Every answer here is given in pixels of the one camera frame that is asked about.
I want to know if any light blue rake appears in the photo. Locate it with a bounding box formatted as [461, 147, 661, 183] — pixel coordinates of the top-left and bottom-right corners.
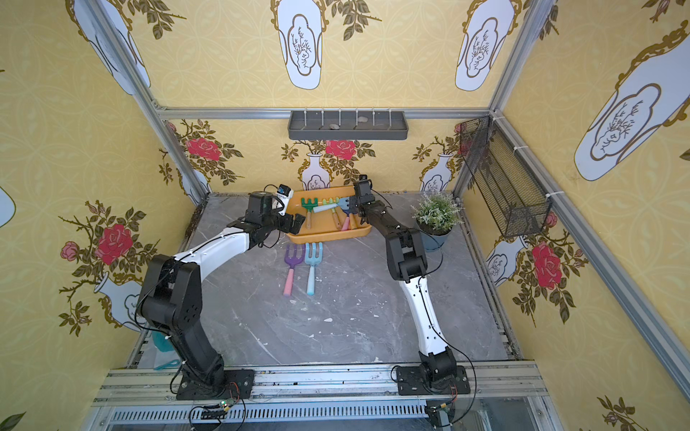
[313, 197, 350, 213]
[304, 242, 323, 296]

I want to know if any orange plastic storage tray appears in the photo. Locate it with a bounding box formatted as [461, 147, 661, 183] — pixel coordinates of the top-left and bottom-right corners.
[287, 185, 372, 244]

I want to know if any dark green rake wooden handle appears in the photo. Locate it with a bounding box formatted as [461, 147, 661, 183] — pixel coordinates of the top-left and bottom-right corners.
[301, 198, 319, 230]

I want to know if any dark blue rake yellow handle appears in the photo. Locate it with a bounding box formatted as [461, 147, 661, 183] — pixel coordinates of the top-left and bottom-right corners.
[338, 197, 357, 230]

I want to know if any light green rake wooden handle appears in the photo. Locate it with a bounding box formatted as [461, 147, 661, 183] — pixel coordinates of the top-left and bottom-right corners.
[325, 199, 342, 230]

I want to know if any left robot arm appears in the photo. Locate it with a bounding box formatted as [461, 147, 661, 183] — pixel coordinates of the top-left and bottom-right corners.
[136, 184, 305, 399]

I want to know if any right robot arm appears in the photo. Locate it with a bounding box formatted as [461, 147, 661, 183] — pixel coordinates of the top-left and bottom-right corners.
[350, 175, 457, 388]

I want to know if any green artificial plant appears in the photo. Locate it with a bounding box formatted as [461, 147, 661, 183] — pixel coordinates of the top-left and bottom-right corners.
[413, 193, 461, 235]

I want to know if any blue-grey plastic flower pot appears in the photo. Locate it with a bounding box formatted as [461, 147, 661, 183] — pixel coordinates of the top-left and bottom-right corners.
[415, 221, 451, 252]

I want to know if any teal and yellow dustpan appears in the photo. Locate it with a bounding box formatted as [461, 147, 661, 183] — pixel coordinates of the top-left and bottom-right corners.
[152, 332, 181, 370]

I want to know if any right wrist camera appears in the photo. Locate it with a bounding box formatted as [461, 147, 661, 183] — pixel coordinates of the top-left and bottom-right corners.
[354, 174, 372, 199]

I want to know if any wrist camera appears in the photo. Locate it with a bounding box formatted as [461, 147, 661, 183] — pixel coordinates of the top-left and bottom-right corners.
[275, 184, 294, 206]
[354, 174, 372, 199]

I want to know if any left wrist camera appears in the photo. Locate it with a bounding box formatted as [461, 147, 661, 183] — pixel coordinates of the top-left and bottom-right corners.
[275, 184, 294, 206]

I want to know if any grey wall shelf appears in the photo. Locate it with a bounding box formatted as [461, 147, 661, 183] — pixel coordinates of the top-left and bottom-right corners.
[287, 109, 410, 141]

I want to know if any black wire mesh basket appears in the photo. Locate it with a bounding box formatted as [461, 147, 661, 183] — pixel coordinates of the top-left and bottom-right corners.
[461, 117, 552, 238]

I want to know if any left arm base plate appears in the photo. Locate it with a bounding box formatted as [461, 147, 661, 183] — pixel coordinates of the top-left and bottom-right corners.
[176, 369, 255, 400]

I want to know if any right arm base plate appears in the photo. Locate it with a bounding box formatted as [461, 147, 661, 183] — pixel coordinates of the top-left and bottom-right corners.
[391, 365, 472, 396]

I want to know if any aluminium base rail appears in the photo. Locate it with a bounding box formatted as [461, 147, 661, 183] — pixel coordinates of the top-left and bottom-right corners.
[83, 361, 562, 430]

